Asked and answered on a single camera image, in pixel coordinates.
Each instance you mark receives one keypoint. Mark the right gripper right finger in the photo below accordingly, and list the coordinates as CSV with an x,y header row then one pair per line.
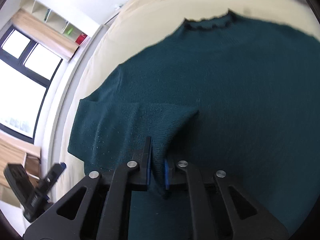
x,y
175,173

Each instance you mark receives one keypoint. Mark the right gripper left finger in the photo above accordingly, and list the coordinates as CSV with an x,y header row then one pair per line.
x,y
137,171

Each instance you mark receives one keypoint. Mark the dark green knit sweater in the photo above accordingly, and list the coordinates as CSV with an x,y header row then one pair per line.
x,y
230,93

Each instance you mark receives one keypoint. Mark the black framed window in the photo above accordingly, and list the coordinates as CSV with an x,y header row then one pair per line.
x,y
27,71

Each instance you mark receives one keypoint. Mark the red box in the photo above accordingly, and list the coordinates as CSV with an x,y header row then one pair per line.
x,y
81,38

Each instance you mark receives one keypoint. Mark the beige bed with sheet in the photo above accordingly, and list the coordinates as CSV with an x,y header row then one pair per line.
x,y
145,23

